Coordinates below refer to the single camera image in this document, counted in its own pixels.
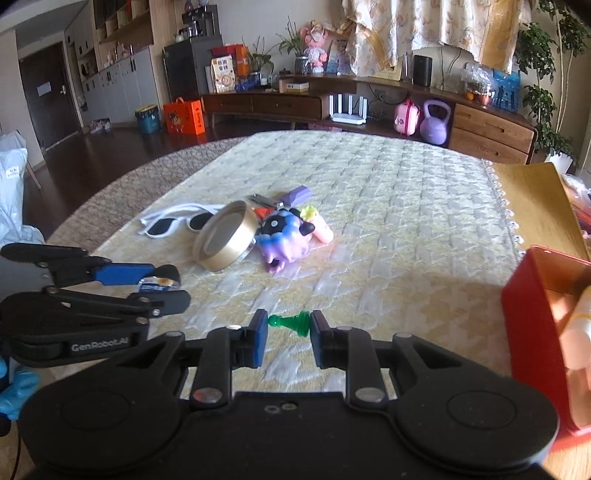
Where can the potted plant in vase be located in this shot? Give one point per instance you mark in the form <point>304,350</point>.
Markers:
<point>302,64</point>

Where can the black speaker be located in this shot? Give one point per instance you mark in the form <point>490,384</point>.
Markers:
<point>421,71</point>

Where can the purple stick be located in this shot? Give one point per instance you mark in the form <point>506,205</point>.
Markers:
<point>298,194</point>

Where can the red storage box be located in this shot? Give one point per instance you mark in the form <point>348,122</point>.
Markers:
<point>531,332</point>

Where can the small green plant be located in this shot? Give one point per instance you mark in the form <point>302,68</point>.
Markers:
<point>258,62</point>

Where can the pink tube toy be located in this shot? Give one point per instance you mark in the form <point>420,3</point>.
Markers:
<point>323,232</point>

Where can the purple kettlebell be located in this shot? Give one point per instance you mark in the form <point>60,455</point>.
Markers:
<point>434,127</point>

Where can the small orange toy piece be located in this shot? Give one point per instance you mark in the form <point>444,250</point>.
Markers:
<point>261,212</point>

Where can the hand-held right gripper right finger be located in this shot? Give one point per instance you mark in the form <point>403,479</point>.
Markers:
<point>317,341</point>

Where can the blue package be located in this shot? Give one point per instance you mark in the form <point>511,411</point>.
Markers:
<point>507,92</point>

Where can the pink doll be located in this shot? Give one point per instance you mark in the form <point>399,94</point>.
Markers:
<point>316,50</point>

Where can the floral cloth cover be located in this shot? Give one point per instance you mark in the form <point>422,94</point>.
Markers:
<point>415,32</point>

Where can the wooden TV cabinet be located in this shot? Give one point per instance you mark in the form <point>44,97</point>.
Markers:
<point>485,129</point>

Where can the cream quilted tablecloth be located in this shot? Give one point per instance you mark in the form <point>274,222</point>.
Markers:
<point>392,207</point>

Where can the tall green plant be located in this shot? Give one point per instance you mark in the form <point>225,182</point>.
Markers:
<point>540,101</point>

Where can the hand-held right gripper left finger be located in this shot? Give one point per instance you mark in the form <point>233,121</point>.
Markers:
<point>260,339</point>

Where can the coffee machine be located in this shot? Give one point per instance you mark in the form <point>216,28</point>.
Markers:
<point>201,21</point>

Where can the red gift bag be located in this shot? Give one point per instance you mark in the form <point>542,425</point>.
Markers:
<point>240,57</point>

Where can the blue green bucket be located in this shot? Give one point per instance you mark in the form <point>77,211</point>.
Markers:
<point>147,120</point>

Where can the person's left hand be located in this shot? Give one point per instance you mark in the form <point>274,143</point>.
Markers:
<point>16,394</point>

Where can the white plant pot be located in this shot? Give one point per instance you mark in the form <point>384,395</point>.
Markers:
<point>564,164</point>

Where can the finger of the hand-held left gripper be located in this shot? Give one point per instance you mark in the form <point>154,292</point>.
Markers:
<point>122,273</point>
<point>166,301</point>

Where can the green chess pawn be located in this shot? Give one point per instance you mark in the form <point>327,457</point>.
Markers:
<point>295,324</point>

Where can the small blue white container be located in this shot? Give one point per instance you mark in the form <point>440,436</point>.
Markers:
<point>154,285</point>

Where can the white yellow bottle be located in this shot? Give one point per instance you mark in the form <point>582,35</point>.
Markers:
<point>579,334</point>

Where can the white plastic bag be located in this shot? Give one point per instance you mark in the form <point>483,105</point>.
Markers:
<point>14,194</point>

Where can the small wooden box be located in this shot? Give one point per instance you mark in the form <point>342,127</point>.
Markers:
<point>293,86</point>

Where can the orange gift box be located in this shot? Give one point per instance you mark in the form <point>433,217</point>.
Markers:
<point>184,117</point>

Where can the pink bottle on shelf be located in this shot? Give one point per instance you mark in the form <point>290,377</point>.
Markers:
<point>406,119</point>

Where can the dark door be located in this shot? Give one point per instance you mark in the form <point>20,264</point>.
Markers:
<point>48,97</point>

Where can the white router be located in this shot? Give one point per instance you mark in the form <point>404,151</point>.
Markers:
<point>348,110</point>

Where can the clear plastic fruit bag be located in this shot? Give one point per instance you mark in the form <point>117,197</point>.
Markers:
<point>478,85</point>

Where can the silver nail clipper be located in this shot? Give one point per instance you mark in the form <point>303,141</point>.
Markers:
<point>265,201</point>

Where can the black cabinet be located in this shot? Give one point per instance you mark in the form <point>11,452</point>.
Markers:
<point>189,69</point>

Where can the white snack bag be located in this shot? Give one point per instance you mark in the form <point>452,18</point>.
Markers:
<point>223,74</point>

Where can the grey wall cabinets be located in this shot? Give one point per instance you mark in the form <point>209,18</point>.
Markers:
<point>122,87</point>

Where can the pile of plastic bags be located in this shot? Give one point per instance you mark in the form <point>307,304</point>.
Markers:
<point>581,203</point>

